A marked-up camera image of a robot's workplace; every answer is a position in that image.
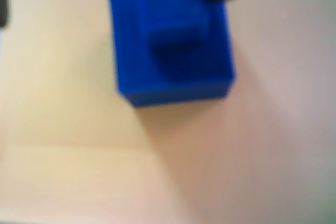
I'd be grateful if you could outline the small blue cube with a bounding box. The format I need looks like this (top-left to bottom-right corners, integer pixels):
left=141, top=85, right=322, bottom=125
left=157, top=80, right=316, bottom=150
left=107, top=0, right=236, bottom=109

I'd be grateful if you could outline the tiny blue cube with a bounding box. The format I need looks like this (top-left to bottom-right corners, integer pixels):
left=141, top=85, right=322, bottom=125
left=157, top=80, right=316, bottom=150
left=135, top=0, right=211, bottom=45

